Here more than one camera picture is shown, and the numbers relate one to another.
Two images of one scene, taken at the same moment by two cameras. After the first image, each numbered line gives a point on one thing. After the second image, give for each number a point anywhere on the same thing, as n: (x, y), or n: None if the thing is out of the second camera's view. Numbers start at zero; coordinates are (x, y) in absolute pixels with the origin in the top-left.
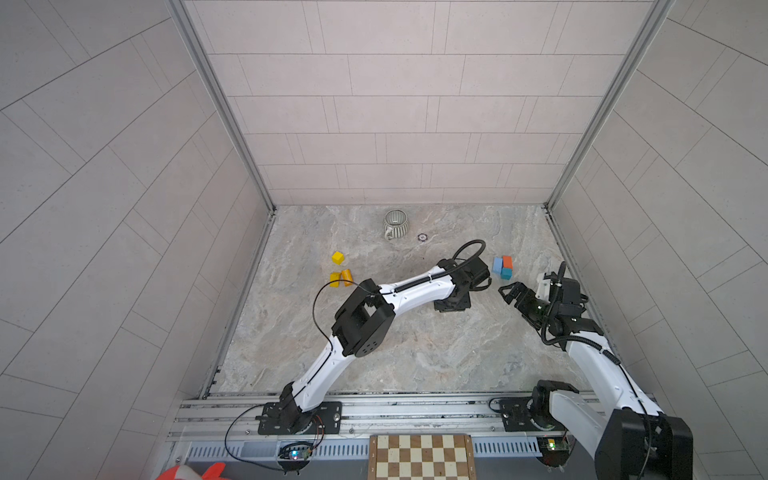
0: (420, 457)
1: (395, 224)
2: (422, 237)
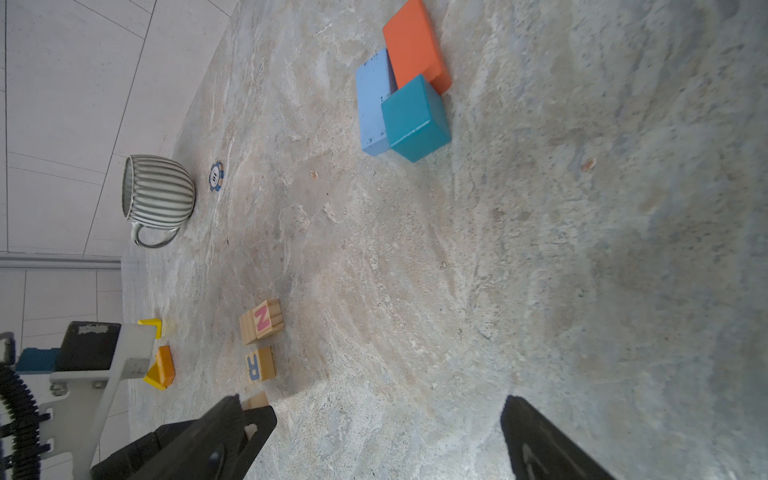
0: None
1: (158, 196)
2: (216, 176)
